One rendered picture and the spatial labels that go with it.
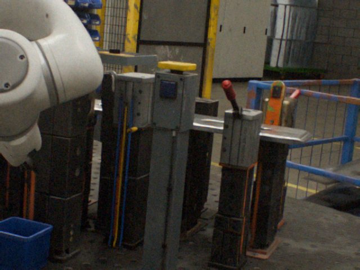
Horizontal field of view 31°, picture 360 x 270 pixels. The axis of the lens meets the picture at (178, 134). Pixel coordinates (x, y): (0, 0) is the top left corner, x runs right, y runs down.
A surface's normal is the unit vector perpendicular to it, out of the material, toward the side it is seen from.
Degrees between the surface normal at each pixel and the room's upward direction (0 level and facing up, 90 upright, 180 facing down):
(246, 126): 90
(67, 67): 82
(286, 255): 0
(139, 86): 90
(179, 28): 92
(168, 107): 90
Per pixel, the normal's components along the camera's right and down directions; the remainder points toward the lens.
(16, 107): 0.44, 0.89
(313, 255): 0.09, -0.98
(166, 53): 0.75, 0.32
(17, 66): 0.24, -0.24
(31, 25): -0.46, 0.68
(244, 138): -0.37, 0.13
